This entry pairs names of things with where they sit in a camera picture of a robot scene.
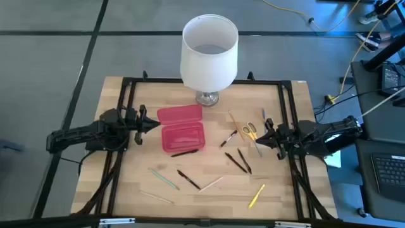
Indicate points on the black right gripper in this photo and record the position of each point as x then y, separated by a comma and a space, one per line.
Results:
281, 137

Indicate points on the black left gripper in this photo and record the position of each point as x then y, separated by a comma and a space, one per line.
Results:
140, 123

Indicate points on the light blue pen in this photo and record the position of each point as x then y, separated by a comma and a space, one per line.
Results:
263, 114

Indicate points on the pink plastic supply box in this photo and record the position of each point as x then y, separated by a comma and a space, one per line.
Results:
180, 115

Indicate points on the dark pen with black grip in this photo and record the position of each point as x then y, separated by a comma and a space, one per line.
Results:
244, 161

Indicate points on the matte black clip pen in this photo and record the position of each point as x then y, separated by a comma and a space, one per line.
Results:
236, 162

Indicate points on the clear pen with black grip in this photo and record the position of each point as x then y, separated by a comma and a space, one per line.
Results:
228, 139

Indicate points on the teal striped pencil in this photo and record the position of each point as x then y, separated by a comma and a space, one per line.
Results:
163, 179

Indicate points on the yellow pen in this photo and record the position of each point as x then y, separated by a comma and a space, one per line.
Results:
256, 196

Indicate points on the white pen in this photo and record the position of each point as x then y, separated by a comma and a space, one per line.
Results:
211, 184

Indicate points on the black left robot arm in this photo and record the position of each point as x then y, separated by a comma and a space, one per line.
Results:
79, 131

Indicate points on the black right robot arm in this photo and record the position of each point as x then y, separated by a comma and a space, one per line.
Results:
322, 136

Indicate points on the small black floor box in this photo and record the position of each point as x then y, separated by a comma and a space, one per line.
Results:
346, 80

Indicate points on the yellow plug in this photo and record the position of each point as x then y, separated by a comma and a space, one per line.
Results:
331, 99

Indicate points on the white shade silver table lamp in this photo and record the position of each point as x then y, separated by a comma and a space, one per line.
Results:
209, 69

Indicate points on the dark grey desk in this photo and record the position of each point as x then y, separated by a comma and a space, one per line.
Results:
364, 190
373, 120

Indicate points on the black caster wheel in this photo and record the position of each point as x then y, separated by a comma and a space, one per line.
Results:
362, 212

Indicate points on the black laptop keyboard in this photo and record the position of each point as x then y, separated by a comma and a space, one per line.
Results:
390, 174

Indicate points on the black power adapter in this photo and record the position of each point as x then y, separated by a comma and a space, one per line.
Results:
390, 79

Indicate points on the person's striped shoe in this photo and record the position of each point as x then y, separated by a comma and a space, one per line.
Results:
368, 41

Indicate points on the blue-grey plastic object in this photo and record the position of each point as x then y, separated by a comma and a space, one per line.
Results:
11, 145

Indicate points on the black stand bar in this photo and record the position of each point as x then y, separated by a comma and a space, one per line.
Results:
384, 52

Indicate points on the person's white shoe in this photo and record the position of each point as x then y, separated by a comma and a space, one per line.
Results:
368, 19

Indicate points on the silver frame bracket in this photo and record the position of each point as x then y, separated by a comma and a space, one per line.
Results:
117, 221
292, 225

